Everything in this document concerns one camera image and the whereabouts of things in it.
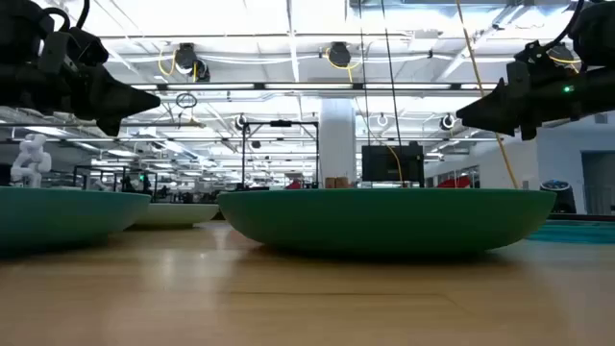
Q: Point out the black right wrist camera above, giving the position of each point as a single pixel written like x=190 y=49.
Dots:
x=533 y=60

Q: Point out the pale mint plastic plate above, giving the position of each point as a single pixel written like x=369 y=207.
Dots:
x=175 y=214

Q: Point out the teal plastic plate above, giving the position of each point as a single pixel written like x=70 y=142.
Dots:
x=62 y=216

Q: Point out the grey door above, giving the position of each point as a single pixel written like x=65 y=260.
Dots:
x=599 y=182

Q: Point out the black cylindrical post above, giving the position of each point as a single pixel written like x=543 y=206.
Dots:
x=559 y=199

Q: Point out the blue transparent plastic plate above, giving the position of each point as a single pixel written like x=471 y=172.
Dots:
x=576 y=233

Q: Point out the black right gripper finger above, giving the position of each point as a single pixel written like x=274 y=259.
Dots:
x=495 y=110

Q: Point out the large dark green plastic plate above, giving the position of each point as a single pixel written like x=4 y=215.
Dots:
x=384 y=221

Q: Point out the white building column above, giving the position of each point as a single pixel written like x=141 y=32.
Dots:
x=337 y=139

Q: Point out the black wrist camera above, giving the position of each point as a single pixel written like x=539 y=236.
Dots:
x=84 y=45
x=533 y=60

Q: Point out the black tall open frame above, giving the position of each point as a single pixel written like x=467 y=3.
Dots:
x=244 y=154

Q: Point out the black monitor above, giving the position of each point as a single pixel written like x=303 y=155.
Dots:
x=379 y=163

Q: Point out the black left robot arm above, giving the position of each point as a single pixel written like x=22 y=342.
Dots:
x=19 y=29

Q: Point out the white humanoid robot figure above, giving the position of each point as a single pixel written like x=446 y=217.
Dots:
x=31 y=161

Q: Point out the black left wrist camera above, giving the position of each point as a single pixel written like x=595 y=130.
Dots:
x=84 y=45

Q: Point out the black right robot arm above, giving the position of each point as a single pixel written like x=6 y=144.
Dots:
x=598 y=33

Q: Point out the black workstation frame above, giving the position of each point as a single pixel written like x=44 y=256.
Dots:
x=115 y=168

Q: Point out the brown cardboard boxes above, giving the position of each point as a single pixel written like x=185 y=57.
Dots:
x=336 y=182

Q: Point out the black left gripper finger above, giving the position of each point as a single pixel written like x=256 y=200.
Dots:
x=113 y=98

